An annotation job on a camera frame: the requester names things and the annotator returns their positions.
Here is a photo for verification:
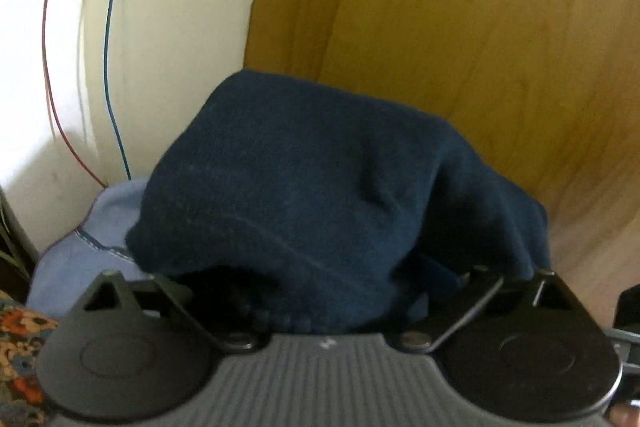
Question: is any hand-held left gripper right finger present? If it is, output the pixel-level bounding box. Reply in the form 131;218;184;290
400;265;581;354

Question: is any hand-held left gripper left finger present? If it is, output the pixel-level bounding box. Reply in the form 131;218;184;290
81;271;257;354

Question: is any navy blue sock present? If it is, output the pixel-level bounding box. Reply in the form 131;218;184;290
125;69;552;336

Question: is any person's right hand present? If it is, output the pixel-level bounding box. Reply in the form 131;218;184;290
611;404;640;427

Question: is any light blue garment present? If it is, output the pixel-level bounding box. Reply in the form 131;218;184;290
25;179;153;315

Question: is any floral printed blanket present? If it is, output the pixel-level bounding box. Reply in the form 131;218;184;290
0;289;61;427

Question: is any yellow wooden board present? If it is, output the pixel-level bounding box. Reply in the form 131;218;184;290
245;0;640;323

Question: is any blue wire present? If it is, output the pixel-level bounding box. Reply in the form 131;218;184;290
104;0;132;180

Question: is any red wire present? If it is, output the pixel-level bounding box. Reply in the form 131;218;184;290
42;0;108;188

